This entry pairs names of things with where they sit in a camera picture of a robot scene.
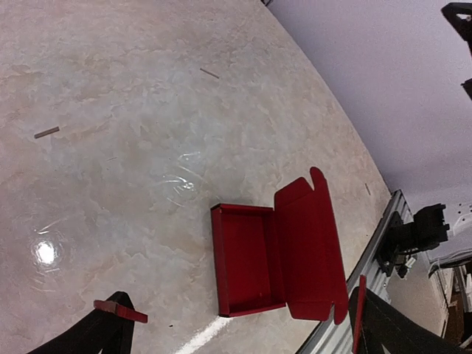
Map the red paper box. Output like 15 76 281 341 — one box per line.
211 167 349 325

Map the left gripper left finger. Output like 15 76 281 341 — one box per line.
32 310 134 354

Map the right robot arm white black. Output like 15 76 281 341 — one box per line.
440 1 471 100

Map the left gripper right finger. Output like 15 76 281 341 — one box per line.
349 287 465 354

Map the torn red paper scrap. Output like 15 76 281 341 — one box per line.
93 299 148 324

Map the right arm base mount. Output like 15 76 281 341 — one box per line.
375 204 450 277

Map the front aluminium rail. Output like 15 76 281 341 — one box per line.
297 190 412 353

